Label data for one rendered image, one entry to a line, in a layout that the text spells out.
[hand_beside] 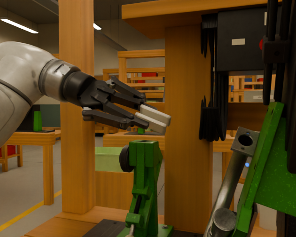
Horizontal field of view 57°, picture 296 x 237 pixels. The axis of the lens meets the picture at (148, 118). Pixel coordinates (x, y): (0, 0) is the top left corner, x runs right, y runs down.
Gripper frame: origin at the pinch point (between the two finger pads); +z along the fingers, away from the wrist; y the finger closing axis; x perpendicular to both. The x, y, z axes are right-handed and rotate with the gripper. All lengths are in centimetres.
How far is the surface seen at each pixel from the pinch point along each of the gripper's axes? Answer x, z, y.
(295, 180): -9.0, 26.2, -6.4
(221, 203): 8.5, 19.4, -6.9
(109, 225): 40.6, -5.4, -14.2
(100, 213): 53, -13, -10
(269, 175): -8.2, 22.7, -7.0
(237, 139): -4.3, 17.1, 0.2
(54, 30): 657, -738, 681
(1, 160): 415, -319, 73
